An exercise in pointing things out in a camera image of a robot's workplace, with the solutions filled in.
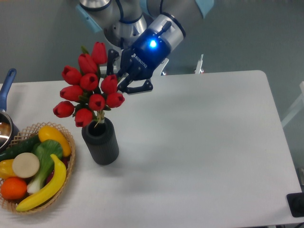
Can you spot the middle table clamp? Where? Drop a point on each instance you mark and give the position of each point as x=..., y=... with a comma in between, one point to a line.
x=164, y=67

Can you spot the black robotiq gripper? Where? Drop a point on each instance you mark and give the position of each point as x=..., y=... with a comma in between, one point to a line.
x=139, y=61

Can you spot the blue handled saucepan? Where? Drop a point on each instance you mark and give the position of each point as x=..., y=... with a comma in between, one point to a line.
x=8, y=130

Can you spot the dark grey ribbed vase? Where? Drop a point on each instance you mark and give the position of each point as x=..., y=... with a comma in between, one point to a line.
x=101, y=141

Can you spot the beige round disc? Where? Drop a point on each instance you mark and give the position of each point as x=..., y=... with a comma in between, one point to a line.
x=26, y=165

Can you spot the red fruit in basket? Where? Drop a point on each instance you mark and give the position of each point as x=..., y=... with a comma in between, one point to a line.
x=65, y=160

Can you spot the right table clamp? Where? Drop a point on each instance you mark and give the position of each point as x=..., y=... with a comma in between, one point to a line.
x=199, y=69

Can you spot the table clamp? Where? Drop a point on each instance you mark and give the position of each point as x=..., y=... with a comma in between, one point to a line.
x=199, y=69
x=164, y=67

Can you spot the green bok choy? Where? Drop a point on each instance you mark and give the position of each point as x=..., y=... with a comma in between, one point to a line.
x=43, y=152

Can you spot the white frame at right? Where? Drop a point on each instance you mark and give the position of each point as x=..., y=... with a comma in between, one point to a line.
x=294, y=108

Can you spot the yellow bell pepper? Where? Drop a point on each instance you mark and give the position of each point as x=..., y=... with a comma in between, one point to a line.
x=6, y=170

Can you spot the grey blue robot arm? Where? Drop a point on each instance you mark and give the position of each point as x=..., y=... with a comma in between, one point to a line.
x=175, y=17

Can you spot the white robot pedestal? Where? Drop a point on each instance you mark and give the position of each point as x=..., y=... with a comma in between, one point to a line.
x=122, y=34

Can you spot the green cucumber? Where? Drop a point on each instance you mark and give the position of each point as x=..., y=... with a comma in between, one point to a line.
x=26, y=145

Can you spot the black device at edge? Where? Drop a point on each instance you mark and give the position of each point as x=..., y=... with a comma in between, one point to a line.
x=296, y=204

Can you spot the yellow banana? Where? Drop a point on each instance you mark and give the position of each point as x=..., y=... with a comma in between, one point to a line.
x=49, y=190

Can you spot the red tulip bouquet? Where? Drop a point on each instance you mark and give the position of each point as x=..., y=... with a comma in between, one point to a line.
x=90, y=92

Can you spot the woven wicker basket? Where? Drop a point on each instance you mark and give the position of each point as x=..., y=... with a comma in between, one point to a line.
x=25, y=134

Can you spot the yellow lemon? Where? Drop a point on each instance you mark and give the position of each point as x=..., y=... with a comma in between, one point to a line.
x=51, y=133

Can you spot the orange fruit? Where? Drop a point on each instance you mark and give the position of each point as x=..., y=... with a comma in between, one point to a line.
x=13, y=188

